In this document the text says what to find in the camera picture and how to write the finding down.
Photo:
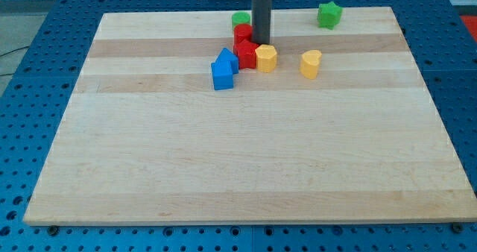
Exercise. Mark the red cylinder block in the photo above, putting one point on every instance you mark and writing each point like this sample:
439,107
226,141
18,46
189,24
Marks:
242,32

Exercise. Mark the wooden board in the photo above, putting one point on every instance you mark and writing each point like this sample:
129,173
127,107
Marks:
146,140

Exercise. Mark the blue cube block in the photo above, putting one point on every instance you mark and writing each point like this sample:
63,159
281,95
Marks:
222,75

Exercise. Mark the blue triangle block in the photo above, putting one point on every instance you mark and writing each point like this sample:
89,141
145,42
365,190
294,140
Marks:
227,56

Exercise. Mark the red star block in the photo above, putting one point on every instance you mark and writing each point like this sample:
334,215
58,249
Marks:
246,53

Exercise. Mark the yellow hexagon block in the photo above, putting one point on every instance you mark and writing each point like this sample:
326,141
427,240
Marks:
266,58

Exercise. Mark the yellow heart block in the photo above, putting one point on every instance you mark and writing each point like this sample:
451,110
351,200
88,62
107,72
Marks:
310,63

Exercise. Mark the green cylinder block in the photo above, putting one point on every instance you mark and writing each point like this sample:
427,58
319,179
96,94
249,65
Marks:
239,18

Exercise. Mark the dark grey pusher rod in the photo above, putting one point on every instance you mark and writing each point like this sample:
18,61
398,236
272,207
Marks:
261,21

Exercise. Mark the green star block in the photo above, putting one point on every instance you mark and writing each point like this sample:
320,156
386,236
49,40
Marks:
329,15

